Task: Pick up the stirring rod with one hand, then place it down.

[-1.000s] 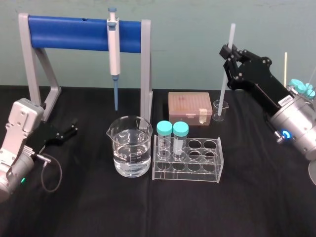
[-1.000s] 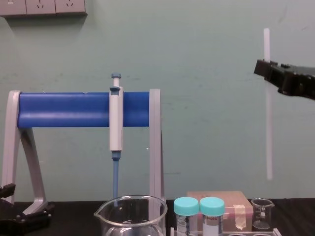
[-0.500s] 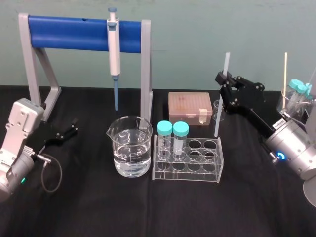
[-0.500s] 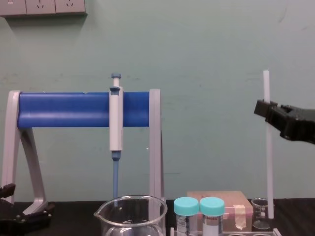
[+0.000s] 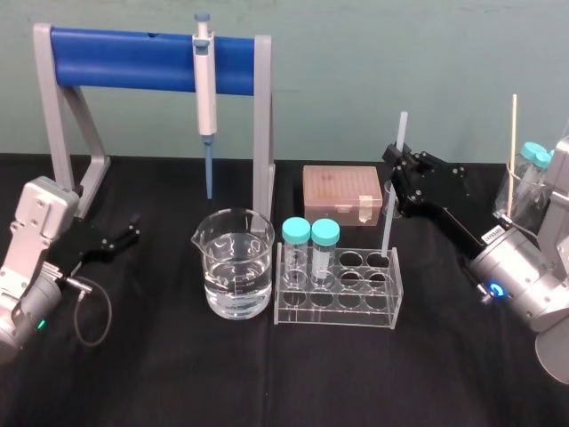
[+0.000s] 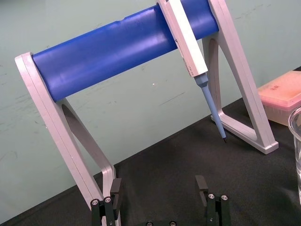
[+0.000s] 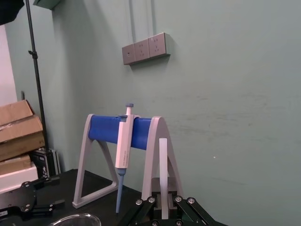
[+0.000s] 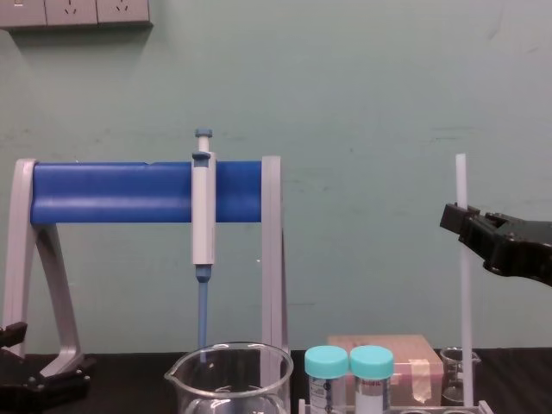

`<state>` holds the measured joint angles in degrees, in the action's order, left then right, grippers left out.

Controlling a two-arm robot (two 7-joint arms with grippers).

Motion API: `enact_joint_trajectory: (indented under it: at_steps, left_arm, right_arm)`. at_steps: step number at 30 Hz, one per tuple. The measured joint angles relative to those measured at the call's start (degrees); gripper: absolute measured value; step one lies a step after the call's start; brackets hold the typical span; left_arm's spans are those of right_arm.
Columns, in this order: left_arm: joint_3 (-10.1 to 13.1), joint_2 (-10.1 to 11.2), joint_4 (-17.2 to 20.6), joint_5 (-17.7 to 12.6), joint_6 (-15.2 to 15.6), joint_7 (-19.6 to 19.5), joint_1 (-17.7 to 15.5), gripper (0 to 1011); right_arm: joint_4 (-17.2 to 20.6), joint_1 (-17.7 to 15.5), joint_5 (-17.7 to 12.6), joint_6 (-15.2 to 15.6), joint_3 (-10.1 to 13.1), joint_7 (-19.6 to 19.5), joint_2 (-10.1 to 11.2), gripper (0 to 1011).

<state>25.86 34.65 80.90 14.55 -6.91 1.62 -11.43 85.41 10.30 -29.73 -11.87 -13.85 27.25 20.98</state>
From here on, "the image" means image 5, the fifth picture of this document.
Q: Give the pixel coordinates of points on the glass beaker with water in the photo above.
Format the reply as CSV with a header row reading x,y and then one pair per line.
x,y
235,276

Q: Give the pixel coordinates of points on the clear acrylic tube rack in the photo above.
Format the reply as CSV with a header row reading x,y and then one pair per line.
x,y
338,307

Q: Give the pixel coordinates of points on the grey pipette stand blue bar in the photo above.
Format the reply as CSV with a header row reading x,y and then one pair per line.
x,y
133,58

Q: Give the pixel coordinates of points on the clear tube with teal cap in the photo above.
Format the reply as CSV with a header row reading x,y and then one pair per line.
x,y
325,233
295,231

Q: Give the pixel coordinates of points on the white translucent stirring rod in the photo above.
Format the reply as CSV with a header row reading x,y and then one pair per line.
x,y
403,129

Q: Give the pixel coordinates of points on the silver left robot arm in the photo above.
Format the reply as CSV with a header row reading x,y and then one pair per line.
x,y
31,249

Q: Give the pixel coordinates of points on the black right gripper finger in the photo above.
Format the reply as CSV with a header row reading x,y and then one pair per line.
x,y
433,161
400,178

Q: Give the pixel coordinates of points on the bagged tube with teal cap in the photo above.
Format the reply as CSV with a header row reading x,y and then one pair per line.
x,y
545,161
530,151

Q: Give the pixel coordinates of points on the translucent pink pipette tip box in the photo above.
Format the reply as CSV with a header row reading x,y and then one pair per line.
x,y
338,187

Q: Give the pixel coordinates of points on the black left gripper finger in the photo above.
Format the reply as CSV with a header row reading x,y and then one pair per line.
x,y
121,245
126,229

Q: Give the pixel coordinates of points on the beige masking tape strip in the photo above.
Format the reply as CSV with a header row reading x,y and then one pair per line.
x,y
365,209

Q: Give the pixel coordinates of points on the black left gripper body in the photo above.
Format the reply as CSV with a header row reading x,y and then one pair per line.
x,y
84,242

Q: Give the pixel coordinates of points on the small clear glass beaker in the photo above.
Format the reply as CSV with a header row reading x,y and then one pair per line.
x,y
390,195

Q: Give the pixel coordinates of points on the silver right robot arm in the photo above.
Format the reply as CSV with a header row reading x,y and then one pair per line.
x,y
524,262

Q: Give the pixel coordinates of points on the thin wooden stick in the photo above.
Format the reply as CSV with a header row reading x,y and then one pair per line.
x,y
513,133

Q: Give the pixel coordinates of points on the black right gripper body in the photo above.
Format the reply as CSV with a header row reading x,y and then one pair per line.
x,y
438,195

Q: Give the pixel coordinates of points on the white pipette with blue tip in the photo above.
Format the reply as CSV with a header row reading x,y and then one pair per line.
x,y
205,98

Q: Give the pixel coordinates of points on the black table cloth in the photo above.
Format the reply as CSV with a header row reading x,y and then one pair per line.
x,y
178,378

